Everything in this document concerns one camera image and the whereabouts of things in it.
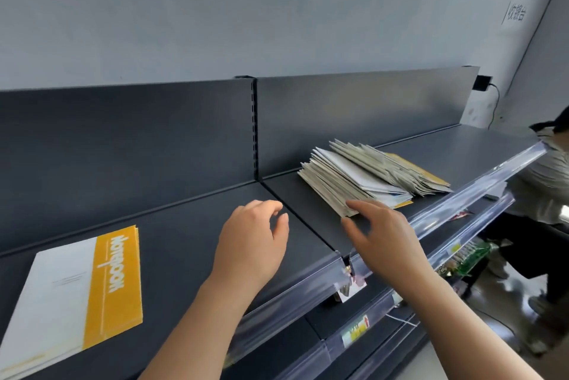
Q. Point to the person's right hand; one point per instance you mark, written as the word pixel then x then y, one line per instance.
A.
pixel 391 246

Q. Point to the person's left hand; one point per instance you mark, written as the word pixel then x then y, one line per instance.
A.
pixel 249 251

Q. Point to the pile of white notebooks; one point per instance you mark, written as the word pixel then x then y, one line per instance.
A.
pixel 355 175

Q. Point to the small orange notebook stack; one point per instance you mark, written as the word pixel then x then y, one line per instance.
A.
pixel 53 295

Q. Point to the person's left forearm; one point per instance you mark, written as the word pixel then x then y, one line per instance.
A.
pixel 200 335

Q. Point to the red green snack packet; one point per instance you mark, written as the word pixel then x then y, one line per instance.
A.
pixel 460 215

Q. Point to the yellow green price tag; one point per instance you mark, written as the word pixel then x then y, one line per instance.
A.
pixel 355 331

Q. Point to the white grey flat book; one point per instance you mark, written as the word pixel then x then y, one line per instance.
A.
pixel 495 191

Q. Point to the slotted dark metal upright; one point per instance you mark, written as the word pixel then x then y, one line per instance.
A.
pixel 254 126

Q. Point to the dark grey back panel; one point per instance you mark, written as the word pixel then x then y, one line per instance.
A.
pixel 355 113
pixel 133 148

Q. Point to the white floral patterned panel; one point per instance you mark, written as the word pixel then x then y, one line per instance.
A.
pixel 478 113

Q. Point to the clear plastic price rail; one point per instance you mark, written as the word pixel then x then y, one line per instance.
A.
pixel 466 197
pixel 284 308
pixel 480 222

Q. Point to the black wall adapter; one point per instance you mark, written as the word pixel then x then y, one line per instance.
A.
pixel 481 83

